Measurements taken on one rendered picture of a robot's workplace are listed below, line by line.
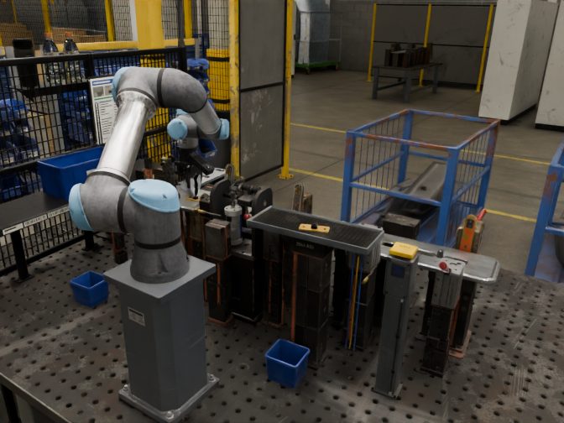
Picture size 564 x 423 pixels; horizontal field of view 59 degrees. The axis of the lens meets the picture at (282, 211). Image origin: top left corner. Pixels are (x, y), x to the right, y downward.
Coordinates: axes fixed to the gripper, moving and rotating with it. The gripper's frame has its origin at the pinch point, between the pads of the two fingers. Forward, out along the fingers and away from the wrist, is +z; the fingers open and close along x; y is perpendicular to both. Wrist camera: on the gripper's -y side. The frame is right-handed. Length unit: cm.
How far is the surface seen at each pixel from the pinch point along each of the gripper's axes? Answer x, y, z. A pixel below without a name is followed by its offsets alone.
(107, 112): -8, 54, -28
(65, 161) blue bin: 20, 51, -11
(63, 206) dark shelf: 38, 33, -1
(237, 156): -227, 133, 55
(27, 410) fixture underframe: 83, 5, 48
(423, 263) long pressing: 8, -96, 3
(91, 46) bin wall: -107, 175, -47
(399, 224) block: -13, -82, 0
